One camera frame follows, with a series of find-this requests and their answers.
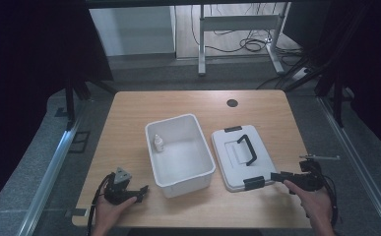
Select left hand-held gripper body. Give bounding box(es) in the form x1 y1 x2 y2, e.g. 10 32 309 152
103 166 138 207

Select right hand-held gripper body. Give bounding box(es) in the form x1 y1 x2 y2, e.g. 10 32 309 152
289 154 342 193

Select grey lid with black handle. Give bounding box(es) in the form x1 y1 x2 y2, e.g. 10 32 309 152
210 124 279 194

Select person's left hand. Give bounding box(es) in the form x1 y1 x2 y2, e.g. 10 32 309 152
93 196 139 234

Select person's right hand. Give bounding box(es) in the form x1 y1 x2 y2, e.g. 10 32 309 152
283 179 334 229

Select small white bottle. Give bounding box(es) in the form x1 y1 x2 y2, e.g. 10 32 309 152
154 134 165 153

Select white plastic storage bin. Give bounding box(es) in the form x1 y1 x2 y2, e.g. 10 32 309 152
144 113 218 200

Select black metal stand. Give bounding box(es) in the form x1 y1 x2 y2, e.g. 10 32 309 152
63 77 93 131
314 73 356 129

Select white power strip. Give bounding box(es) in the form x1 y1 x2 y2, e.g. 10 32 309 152
290 66 312 83

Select white cabinet panel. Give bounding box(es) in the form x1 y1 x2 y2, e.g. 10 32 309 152
89 5 177 57

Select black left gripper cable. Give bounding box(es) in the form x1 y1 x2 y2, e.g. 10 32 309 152
85 172 116 236

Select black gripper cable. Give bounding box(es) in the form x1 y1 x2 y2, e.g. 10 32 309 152
315 163 341 228
85 172 116 236

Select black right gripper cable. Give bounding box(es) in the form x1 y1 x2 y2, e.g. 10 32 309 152
315 163 341 228

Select silver floor rail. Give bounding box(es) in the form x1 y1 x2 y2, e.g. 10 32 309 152
317 96 381 236
15 107 88 236

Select black floor cables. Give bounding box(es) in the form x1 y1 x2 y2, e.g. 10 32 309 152
189 3 310 91

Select white metal desk frame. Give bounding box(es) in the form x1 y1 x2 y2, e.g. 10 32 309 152
197 2 291 77

